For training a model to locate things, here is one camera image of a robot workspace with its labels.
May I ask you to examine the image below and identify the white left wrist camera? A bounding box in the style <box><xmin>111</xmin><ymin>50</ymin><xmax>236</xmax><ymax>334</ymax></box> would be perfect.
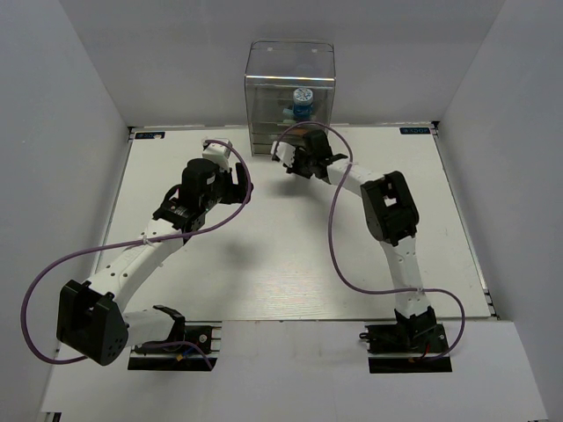
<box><xmin>201</xmin><ymin>139</ymin><xmax>232</xmax><ymax>171</ymax></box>

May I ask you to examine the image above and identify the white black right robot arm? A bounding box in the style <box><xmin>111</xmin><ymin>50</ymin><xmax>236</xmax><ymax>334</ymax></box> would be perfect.
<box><xmin>271</xmin><ymin>130</ymin><xmax>436</xmax><ymax>351</ymax></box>

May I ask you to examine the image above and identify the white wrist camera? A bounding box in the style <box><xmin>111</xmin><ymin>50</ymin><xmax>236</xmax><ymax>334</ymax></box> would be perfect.
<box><xmin>201</xmin><ymin>139</ymin><xmax>232</xmax><ymax>171</ymax></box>
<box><xmin>270</xmin><ymin>142</ymin><xmax>296</xmax><ymax>169</ymax></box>

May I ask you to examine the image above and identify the blue corner label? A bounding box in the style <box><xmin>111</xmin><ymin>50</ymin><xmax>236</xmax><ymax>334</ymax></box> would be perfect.
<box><xmin>135</xmin><ymin>131</ymin><xmax>165</xmax><ymax>140</ymax></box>
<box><xmin>399</xmin><ymin>127</ymin><xmax>431</xmax><ymax>135</ymax></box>

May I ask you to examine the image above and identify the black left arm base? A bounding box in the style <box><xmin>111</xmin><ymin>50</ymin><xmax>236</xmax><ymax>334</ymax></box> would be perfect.
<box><xmin>128</xmin><ymin>322</ymin><xmax>222</xmax><ymax>372</ymax></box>

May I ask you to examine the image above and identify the blue white round jar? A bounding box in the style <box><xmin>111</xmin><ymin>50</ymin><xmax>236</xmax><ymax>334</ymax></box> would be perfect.
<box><xmin>292</xmin><ymin>87</ymin><xmax>314</xmax><ymax>120</ymax></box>

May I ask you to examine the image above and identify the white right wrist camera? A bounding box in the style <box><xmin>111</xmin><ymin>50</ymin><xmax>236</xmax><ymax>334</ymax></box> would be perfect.
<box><xmin>270</xmin><ymin>142</ymin><xmax>296</xmax><ymax>169</ymax></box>

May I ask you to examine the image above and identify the blue right corner label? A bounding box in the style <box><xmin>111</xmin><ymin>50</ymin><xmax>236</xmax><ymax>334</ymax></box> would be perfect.
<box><xmin>399</xmin><ymin>127</ymin><xmax>431</xmax><ymax>135</ymax></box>

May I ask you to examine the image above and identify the blue highlighter marker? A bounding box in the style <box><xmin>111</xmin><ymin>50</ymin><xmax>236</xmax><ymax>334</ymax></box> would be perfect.
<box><xmin>281</xmin><ymin>108</ymin><xmax>297</xmax><ymax>126</ymax></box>

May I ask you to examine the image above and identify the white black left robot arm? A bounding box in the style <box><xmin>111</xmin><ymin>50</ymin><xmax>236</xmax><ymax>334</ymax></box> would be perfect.
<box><xmin>56</xmin><ymin>158</ymin><xmax>252</xmax><ymax>366</ymax></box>

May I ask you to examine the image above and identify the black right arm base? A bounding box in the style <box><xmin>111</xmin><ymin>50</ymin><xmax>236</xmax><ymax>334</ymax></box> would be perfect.
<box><xmin>359</xmin><ymin>323</ymin><xmax>452</xmax><ymax>375</ymax></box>

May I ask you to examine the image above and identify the blue left corner label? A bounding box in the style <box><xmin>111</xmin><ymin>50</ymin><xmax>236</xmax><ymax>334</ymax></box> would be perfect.
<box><xmin>135</xmin><ymin>131</ymin><xmax>165</xmax><ymax>140</ymax></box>

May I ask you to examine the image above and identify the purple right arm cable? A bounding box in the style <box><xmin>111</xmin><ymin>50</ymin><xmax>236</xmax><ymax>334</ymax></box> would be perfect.
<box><xmin>270</xmin><ymin>122</ymin><xmax>466</xmax><ymax>362</ymax></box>

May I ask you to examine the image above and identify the clear acrylic drawer organizer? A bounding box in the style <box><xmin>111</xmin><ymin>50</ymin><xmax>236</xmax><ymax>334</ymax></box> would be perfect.
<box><xmin>244</xmin><ymin>39</ymin><xmax>336</xmax><ymax>156</ymax></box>

